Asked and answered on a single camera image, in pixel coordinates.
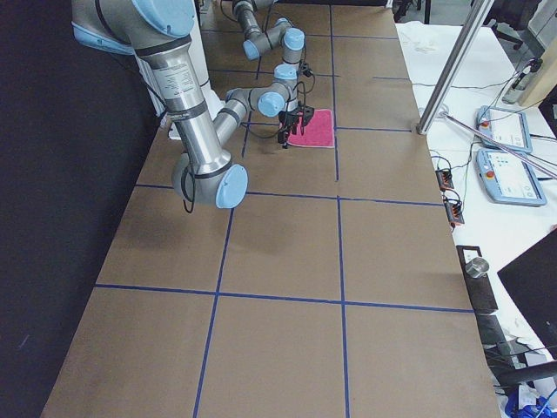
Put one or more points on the black monitor corner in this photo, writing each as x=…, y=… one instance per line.
x=530, y=281

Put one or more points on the pink grey-backed towel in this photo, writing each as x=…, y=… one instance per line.
x=319, y=133

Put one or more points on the aluminium frame post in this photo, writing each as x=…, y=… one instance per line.
x=462, y=45

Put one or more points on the lower blue teach pendant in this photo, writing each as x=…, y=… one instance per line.
x=508, y=180

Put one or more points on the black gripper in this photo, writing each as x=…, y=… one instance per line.
x=287, y=121

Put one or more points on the blue teach pendant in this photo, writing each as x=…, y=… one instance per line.
x=508, y=180
x=506, y=127

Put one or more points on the black flat bracket plate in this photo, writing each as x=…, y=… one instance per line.
x=479, y=290

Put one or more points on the orange black connector box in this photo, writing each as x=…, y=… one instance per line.
x=445, y=179

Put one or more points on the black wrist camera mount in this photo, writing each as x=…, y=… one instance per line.
x=306, y=114

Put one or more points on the upper blue teach pendant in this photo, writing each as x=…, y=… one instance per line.
x=506, y=127

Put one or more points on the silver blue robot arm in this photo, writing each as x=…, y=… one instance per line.
x=273, y=39
x=159, y=33

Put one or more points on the small metal cup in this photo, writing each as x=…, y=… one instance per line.
x=476, y=267

